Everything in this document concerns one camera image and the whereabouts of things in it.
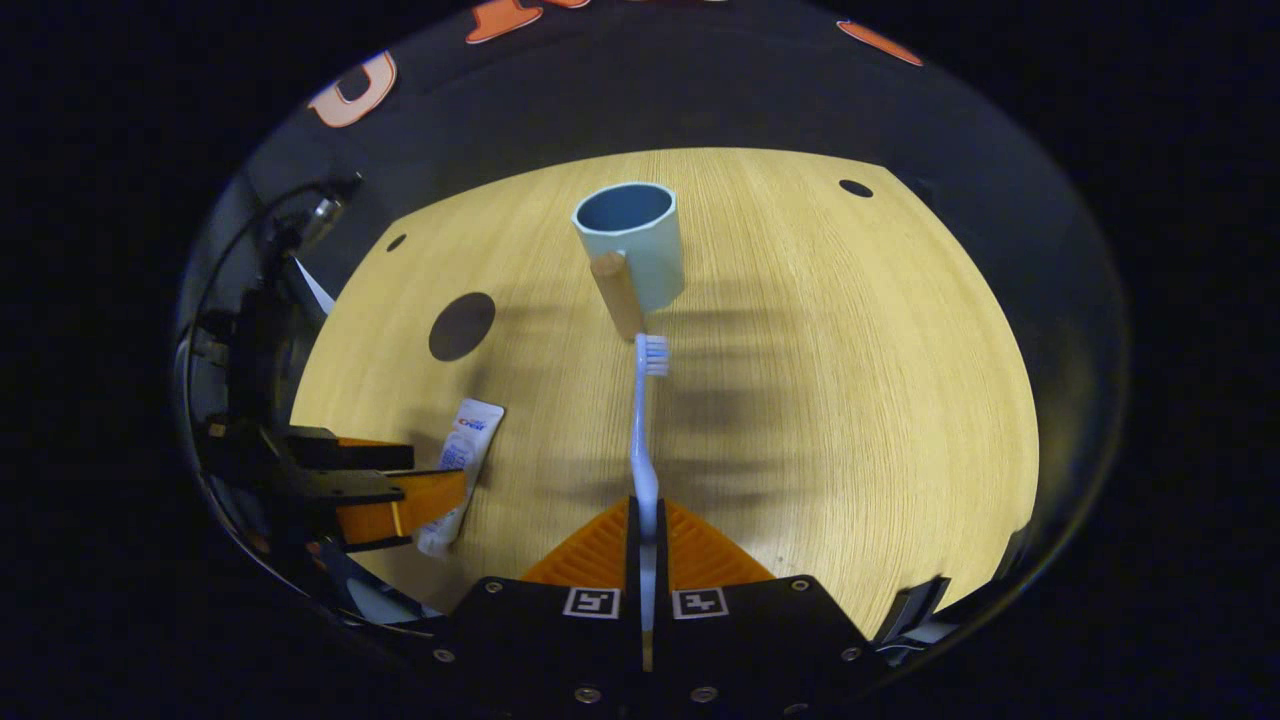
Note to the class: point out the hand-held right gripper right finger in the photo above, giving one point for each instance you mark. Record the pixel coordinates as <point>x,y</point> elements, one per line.
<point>760,640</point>

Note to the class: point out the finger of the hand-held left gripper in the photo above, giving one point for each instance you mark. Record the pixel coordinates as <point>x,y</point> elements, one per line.
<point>350,455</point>
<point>390,505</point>

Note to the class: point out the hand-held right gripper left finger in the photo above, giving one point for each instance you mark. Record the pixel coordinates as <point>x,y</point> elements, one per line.
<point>540,640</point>

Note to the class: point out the white toothpaste tube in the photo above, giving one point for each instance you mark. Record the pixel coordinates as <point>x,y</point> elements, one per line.
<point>468,450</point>

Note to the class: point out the dark round coaster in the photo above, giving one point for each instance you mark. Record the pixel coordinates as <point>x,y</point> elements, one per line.
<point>462,327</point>

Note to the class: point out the white toothbrush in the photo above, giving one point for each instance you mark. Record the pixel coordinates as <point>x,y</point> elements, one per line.
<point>640,430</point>

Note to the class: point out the light blue cup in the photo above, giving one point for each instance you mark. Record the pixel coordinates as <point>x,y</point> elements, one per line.
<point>655,255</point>

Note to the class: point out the white panel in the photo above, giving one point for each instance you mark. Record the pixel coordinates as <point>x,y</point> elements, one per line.
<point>315,288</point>

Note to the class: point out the black backdrop cloth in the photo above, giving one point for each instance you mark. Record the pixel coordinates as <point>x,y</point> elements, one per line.
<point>700,90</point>

